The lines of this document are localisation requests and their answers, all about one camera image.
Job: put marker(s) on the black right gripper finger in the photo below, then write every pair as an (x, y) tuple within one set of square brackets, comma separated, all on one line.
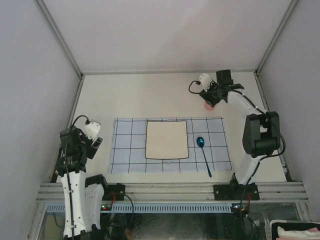
[(213, 103), (205, 96)]

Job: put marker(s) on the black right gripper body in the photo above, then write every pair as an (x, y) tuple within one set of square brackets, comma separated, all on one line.
[(213, 90)]

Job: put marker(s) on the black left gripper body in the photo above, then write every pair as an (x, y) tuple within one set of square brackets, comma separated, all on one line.
[(89, 151)]

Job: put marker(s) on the pink plastic cup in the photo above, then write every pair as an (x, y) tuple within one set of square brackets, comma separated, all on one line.
[(208, 107)]

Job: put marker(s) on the light blue checked placemat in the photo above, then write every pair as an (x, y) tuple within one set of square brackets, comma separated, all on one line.
[(128, 149)]

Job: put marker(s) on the blue metal spoon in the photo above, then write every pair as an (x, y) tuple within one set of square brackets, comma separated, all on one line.
[(201, 143)]

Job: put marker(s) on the white square plate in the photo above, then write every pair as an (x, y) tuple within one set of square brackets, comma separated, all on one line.
[(166, 140)]

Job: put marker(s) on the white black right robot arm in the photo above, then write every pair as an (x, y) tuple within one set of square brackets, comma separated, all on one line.
[(261, 137)]

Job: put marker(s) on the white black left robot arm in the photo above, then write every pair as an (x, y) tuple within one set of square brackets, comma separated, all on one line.
[(82, 194)]

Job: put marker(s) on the white bin with cloths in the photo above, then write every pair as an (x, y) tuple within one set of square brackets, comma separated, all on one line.
[(294, 230)]

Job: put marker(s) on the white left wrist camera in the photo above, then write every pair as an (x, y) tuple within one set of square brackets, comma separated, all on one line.
[(92, 129)]

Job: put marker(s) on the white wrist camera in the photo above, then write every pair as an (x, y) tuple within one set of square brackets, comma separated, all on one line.
[(92, 129), (205, 81)]

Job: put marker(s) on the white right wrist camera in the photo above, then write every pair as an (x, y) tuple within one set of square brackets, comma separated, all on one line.
[(205, 81)]

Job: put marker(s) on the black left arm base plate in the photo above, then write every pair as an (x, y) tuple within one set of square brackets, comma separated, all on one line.
[(118, 190)]

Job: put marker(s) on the aluminium front rail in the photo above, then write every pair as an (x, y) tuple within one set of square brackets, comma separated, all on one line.
[(269, 192)]

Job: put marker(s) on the blue slotted cable duct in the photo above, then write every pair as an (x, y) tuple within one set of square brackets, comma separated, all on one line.
[(176, 208)]

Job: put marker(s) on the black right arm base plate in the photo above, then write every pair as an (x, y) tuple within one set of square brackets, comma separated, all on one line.
[(224, 192)]

